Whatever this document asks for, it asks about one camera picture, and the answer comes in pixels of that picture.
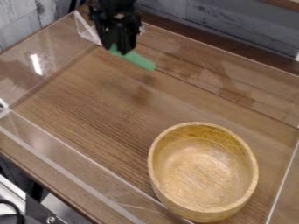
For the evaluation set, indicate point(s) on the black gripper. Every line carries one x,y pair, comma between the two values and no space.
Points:
106,13

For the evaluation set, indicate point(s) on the green rectangular block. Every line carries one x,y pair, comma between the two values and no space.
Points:
135,58

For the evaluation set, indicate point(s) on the brown wooden bowl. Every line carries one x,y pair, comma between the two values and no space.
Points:
203,171

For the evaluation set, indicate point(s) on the clear acrylic corner bracket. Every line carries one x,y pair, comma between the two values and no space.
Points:
85,30

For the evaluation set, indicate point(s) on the clear acrylic front wall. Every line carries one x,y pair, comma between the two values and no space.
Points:
104,197

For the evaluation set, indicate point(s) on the black metal table bracket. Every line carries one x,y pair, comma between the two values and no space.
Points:
50,211

